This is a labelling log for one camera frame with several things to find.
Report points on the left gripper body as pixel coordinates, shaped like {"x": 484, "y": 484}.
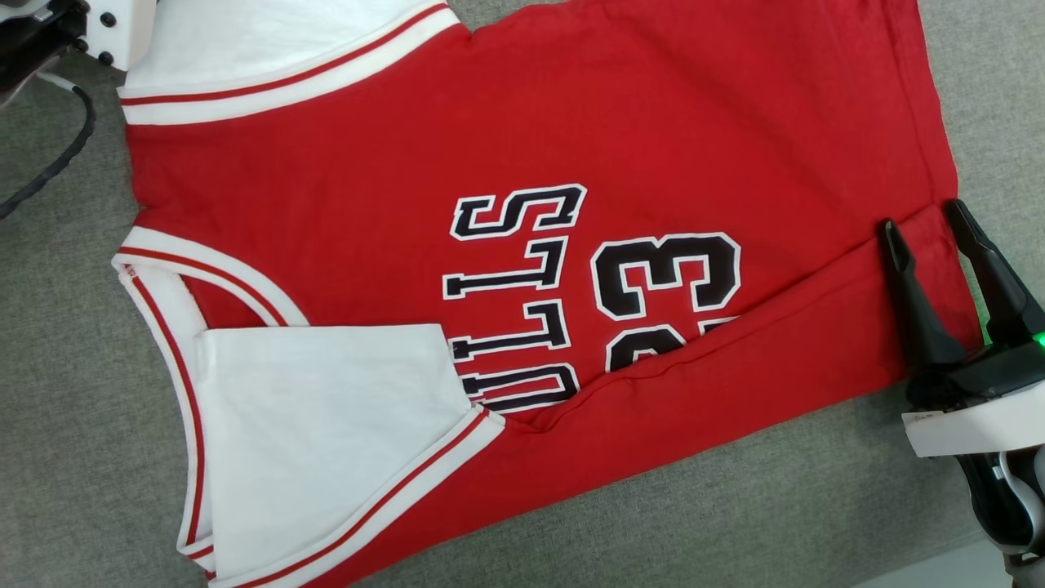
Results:
{"x": 126, "y": 28}

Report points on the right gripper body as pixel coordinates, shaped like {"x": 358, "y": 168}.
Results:
{"x": 980, "y": 416}

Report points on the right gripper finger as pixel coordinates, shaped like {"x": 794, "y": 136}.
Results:
{"x": 918, "y": 318}
{"x": 1008, "y": 302}

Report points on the red white basketball jersey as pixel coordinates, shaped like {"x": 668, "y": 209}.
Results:
{"x": 571, "y": 122}

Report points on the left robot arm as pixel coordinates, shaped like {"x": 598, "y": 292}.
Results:
{"x": 37, "y": 37}

